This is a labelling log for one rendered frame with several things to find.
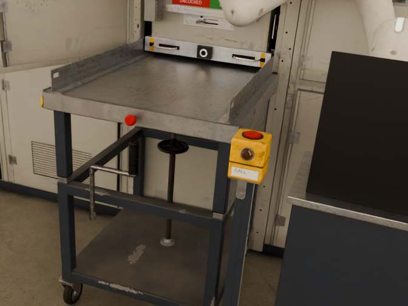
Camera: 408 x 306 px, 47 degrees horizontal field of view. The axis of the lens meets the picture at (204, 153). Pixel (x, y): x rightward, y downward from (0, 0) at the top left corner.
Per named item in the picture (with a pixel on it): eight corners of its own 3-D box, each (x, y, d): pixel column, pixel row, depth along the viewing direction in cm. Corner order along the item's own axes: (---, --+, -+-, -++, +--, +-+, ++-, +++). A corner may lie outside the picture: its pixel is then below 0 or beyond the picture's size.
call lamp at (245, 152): (252, 164, 104) (254, 150, 102) (237, 161, 104) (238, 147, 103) (253, 162, 105) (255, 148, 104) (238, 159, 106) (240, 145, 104)
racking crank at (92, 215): (87, 220, 151) (85, 134, 140) (91, 215, 154) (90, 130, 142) (135, 232, 147) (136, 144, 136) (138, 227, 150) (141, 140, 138)
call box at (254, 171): (260, 186, 106) (266, 144, 102) (226, 178, 108) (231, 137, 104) (267, 171, 113) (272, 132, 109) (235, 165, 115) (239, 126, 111)
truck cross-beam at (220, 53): (269, 68, 187) (271, 53, 184) (144, 50, 200) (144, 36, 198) (271, 66, 191) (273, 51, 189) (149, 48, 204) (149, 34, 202)
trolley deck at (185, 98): (237, 145, 130) (240, 125, 127) (43, 108, 145) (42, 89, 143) (277, 87, 190) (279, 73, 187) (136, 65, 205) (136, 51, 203)
